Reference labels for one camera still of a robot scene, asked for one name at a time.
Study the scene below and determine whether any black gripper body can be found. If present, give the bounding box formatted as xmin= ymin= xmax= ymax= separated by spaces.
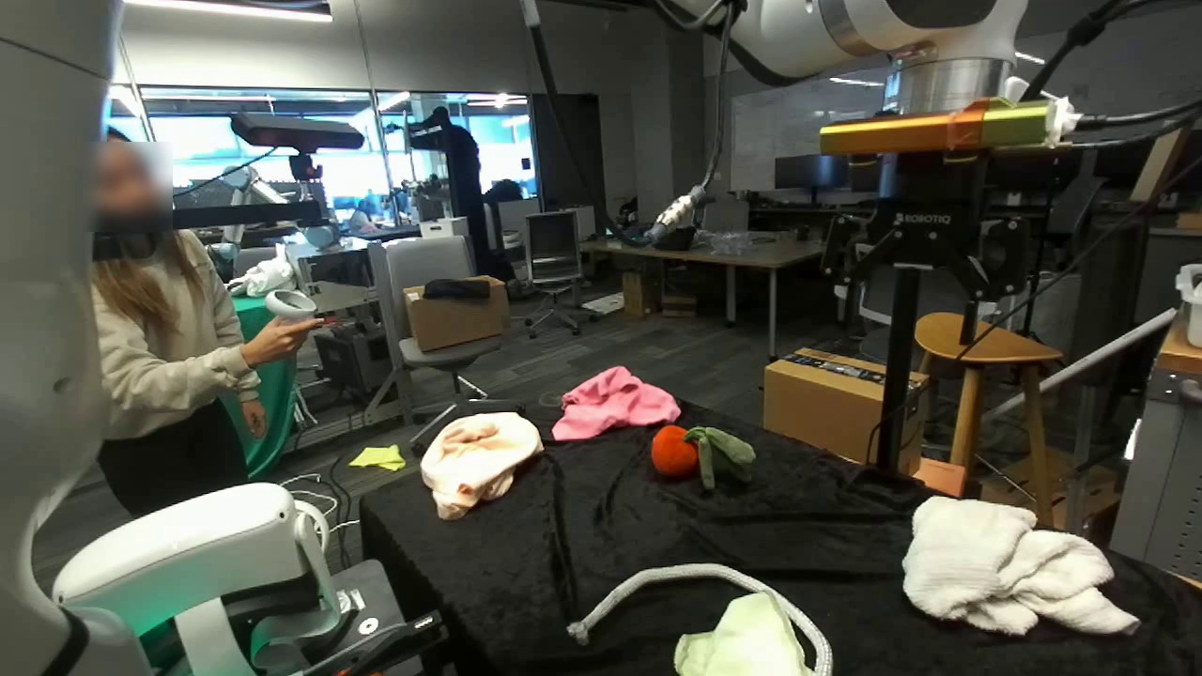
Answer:
xmin=873 ymin=153 xmax=1005 ymax=256

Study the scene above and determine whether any white towel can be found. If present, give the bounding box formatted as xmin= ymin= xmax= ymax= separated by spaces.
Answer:
xmin=899 ymin=497 xmax=1144 ymax=638

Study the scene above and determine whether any pink t-shirt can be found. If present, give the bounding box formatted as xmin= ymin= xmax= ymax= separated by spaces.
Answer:
xmin=547 ymin=363 xmax=686 ymax=448

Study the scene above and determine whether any white rope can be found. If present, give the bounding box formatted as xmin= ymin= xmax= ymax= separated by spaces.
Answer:
xmin=565 ymin=559 xmax=839 ymax=676

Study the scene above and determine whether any wooden stool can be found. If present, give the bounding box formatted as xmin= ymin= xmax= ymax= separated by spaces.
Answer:
xmin=912 ymin=309 xmax=1068 ymax=519

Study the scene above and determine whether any black vertical pole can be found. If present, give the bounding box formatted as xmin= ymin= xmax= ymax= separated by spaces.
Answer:
xmin=873 ymin=265 xmax=930 ymax=484

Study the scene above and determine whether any black computer monitor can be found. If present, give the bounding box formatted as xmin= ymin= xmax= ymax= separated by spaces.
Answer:
xmin=771 ymin=151 xmax=830 ymax=198

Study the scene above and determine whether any silver metal pole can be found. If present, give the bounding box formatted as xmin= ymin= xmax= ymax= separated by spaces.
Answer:
xmin=993 ymin=304 xmax=1186 ymax=415

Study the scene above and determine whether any cardboard box with black tape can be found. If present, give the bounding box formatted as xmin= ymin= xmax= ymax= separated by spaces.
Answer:
xmin=760 ymin=344 xmax=930 ymax=469

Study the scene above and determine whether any workbench with wooden top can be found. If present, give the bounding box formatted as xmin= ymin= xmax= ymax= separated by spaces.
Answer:
xmin=1107 ymin=323 xmax=1202 ymax=594

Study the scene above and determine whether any grey office chair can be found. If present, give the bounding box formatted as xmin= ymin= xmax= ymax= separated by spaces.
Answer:
xmin=517 ymin=203 xmax=599 ymax=334

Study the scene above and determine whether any pale yellow-green towel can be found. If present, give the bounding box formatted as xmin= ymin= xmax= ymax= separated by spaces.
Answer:
xmin=671 ymin=589 xmax=818 ymax=676

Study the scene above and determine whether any person in dark clothes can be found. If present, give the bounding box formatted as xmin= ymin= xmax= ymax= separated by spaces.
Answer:
xmin=411 ymin=104 xmax=502 ymax=284

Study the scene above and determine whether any small cardboard box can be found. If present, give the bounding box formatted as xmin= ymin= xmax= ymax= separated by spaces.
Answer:
xmin=401 ymin=275 xmax=515 ymax=355

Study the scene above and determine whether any cream peach t-shirt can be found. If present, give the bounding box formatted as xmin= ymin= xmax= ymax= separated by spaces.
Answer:
xmin=417 ymin=410 xmax=547 ymax=521

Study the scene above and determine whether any light grey swivel chair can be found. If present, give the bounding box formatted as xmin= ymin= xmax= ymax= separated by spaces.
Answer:
xmin=369 ymin=233 xmax=512 ymax=423

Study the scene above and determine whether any yellow cloth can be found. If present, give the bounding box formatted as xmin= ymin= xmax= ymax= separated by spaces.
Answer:
xmin=344 ymin=438 xmax=413 ymax=477

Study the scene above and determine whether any white handheld controller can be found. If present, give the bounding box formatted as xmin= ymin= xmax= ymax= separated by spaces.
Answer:
xmin=262 ymin=284 xmax=318 ymax=323

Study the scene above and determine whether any green cloth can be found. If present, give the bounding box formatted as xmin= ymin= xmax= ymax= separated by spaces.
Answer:
xmin=223 ymin=293 xmax=304 ymax=484

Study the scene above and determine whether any person in beige sweater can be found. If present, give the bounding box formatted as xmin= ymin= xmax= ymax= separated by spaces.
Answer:
xmin=75 ymin=134 xmax=328 ymax=519

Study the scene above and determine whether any grey cable conduit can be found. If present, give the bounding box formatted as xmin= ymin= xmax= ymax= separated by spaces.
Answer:
xmin=636 ymin=0 xmax=740 ymax=250

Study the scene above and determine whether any black stereo camera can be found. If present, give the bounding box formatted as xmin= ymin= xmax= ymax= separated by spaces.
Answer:
xmin=225 ymin=113 xmax=369 ymax=158

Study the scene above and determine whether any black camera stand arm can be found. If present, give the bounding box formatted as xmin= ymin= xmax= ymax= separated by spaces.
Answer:
xmin=165 ymin=198 xmax=329 ymax=238

